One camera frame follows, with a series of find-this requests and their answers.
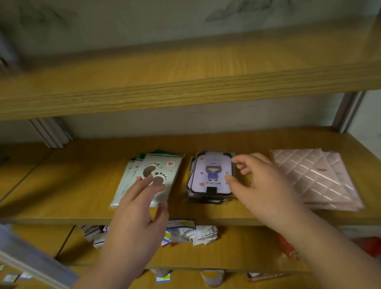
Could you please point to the person's right hand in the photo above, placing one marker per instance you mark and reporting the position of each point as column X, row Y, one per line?
column 272, row 198

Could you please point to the person's left hand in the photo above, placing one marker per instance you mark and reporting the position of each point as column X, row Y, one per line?
column 132, row 235

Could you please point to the purple cartoon girl card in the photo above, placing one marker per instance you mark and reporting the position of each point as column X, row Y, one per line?
column 214, row 201
column 200, row 199

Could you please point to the pale patterned card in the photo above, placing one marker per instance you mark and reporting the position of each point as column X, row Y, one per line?
column 172, row 167

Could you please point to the person's right forearm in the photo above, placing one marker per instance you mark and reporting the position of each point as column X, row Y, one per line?
column 341, row 262

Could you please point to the white round cup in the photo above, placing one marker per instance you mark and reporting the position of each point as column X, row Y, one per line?
column 160, row 272
column 212, row 277

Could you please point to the flat striped packet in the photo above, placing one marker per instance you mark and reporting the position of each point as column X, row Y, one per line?
column 263, row 275

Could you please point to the red plastic basket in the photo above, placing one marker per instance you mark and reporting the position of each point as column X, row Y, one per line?
column 371, row 246

